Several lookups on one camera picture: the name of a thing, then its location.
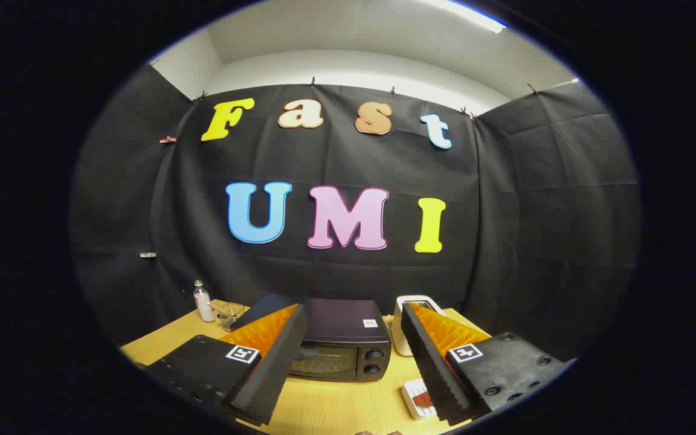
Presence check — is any black backdrop cloth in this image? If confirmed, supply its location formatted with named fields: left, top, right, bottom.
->
left=70, top=63, right=642, bottom=363

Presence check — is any small wire basket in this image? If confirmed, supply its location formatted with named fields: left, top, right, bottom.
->
left=212, top=301, right=251, bottom=332

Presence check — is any white rectangular tray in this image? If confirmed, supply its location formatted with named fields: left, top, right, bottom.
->
left=401, top=379, right=439, bottom=421

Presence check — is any clear plastic bottle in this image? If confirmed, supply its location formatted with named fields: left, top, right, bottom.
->
left=194, top=280, right=216, bottom=323

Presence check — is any black toaster oven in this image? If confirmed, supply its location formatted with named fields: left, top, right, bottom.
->
left=230, top=294, right=392, bottom=382

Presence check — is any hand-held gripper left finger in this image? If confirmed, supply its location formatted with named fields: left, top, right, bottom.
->
left=143, top=304, right=308, bottom=427

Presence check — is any cream white bread toaster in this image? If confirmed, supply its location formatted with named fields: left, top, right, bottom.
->
left=393, top=295, right=445, bottom=357

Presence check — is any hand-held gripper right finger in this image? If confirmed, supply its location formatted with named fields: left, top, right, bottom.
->
left=401, top=302, right=572, bottom=427

